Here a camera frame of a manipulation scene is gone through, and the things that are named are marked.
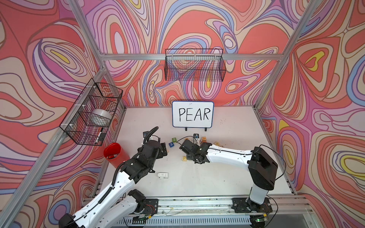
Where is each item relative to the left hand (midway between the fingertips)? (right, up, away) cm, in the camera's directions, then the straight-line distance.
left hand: (159, 146), depth 77 cm
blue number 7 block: (+5, -2, +19) cm, 20 cm away
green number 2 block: (+7, 0, +22) cm, 23 cm away
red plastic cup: (-27, -6, +5) cm, 28 cm away
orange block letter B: (+28, 0, +22) cm, 35 cm away
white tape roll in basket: (-29, +16, -7) cm, 33 cm away
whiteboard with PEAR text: (+20, +19, +22) cm, 35 cm away
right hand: (+19, -8, +9) cm, 23 cm away
